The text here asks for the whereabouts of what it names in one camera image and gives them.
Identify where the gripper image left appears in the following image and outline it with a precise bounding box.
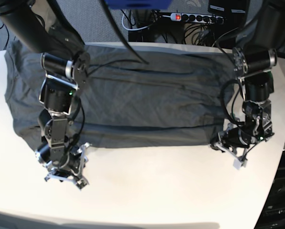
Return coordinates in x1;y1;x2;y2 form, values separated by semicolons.
46;150;87;179

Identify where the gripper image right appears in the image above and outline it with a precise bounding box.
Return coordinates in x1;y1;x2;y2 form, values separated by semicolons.
210;124;274;153

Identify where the grey T-shirt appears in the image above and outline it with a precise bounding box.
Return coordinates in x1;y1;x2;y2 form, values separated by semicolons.
3;39;237;153

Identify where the robot arm image left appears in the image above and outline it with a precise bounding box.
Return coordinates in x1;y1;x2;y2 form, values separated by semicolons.
0;0;93;184

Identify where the black OpenArm base box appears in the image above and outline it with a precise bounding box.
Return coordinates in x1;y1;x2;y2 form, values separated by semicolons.
255;151;285;229

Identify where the white power strip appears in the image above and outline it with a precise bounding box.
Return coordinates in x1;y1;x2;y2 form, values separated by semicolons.
169;13;224;25

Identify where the blue plastic bin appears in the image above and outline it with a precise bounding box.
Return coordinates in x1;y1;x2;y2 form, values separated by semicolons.
105;0;172;10

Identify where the white cable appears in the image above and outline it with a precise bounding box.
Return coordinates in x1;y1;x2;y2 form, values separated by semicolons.
121;10;149;31

